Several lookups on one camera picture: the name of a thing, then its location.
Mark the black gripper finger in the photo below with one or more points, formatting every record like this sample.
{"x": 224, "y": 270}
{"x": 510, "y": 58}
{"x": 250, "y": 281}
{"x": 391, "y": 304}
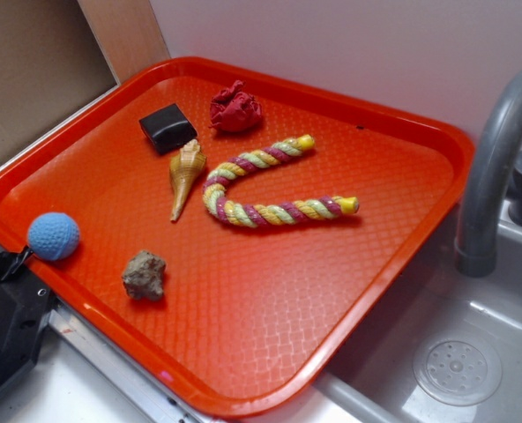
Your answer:
{"x": 13, "y": 263}

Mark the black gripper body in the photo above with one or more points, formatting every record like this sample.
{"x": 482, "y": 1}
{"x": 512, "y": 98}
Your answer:
{"x": 25, "y": 303}

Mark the blue dimpled ball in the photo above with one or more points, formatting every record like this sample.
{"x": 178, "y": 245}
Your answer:
{"x": 53, "y": 236}

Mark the grey brown rock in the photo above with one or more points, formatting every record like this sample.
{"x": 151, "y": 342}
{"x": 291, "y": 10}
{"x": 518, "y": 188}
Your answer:
{"x": 143, "y": 277}

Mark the tan spiral seashell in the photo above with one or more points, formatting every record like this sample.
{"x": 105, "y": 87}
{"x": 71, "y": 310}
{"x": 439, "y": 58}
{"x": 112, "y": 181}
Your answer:
{"x": 184, "y": 169}

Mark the brown cardboard panel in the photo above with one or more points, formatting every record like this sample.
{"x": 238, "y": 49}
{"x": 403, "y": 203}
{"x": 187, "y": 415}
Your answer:
{"x": 50, "y": 67}

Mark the black rectangular block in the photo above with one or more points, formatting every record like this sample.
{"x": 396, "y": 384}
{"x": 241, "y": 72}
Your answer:
{"x": 168, "y": 129}

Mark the orange plastic tray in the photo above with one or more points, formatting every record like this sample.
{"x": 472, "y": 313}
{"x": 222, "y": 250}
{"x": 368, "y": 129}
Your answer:
{"x": 249, "y": 316}

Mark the grey plastic sink basin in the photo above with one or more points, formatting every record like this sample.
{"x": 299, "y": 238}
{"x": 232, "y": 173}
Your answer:
{"x": 371, "y": 376}

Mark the sink drain strainer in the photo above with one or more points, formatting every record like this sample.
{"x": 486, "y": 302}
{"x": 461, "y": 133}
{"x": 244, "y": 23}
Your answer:
{"x": 457, "y": 369}

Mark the grey plastic faucet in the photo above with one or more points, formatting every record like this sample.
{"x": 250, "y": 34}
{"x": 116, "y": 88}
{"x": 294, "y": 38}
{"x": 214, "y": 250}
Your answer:
{"x": 496, "y": 169}

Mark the multicolour braided rope toy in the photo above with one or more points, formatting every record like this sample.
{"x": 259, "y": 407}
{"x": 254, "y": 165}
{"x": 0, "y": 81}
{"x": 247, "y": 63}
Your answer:
{"x": 258, "y": 215}

